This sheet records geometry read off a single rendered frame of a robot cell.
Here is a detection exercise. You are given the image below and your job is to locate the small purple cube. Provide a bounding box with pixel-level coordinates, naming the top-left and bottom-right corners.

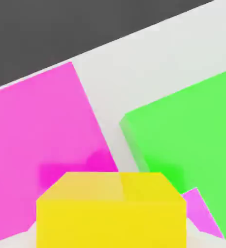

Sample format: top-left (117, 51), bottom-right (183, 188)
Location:
top-left (180, 187), bottom-right (225, 239)

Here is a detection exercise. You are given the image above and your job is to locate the large pink box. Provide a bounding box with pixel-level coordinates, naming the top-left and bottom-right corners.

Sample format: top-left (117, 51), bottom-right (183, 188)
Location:
top-left (0, 61), bottom-right (119, 246)

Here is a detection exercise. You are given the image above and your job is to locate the small yellow cube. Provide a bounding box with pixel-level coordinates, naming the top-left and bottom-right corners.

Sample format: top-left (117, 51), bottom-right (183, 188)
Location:
top-left (35, 171), bottom-right (187, 248)

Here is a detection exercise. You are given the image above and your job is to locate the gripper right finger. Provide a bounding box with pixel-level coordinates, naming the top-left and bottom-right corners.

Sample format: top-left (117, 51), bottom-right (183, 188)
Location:
top-left (186, 217), bottom-right (218, 248)

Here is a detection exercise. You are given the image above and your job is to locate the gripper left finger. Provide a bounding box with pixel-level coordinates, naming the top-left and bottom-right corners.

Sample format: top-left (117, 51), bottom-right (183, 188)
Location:
top-left (10, 220), bottom-right (37, 248)

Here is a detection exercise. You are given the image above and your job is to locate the large green box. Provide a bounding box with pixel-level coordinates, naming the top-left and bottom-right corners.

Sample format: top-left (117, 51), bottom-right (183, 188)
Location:
top-left (118, 66), bottom-right (226, 244)

